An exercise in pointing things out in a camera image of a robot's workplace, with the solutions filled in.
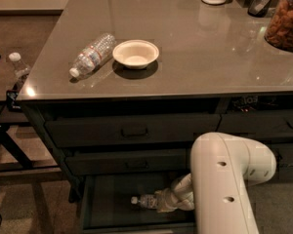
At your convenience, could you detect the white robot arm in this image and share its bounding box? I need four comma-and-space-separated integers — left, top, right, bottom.
155, 133, 276, 234

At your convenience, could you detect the top right drawer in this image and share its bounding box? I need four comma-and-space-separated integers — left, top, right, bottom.
218, 109, 293, 139

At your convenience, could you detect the dark side table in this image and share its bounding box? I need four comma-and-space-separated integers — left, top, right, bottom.
0, 50, 62, 177

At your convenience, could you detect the top left drawer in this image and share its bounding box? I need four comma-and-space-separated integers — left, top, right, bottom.
45, 113, 220, 147

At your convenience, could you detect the bottom right drawer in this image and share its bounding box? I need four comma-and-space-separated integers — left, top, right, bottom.
272, 167, 293, 183

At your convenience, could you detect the red label plastic bottle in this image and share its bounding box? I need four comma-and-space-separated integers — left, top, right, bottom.
69, 33, 116, 79

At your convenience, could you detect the dark cabinet frame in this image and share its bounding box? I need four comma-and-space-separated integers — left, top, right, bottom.
21, 94, 293, 195

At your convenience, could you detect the white paper bowl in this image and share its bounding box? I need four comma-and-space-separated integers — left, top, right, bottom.
112, 40, 159, 69

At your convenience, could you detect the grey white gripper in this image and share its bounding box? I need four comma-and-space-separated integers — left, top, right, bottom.
155, 188, 184, 213

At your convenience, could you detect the clear jar of snacks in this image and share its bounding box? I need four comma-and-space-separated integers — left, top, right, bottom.
265, 0, 293, 52

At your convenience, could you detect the middle right drawer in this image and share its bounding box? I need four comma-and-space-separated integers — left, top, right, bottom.
272, 143, 293, 167

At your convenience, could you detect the small black clamp device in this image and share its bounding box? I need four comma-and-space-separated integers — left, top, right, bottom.
6, 90, 21, 111

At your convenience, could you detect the small clear bottle white cap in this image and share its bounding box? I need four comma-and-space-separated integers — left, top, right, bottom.
9, 53, 30, 78

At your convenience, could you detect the blue label plastic bottle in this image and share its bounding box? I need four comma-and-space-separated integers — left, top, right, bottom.
131, 194, 158, 210

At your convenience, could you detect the middle left drawer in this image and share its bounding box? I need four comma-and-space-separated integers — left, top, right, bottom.
65, 149, 188, 176

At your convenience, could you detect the open bottom left drawer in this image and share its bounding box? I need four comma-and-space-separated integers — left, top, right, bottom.
80, 172, 196, 234

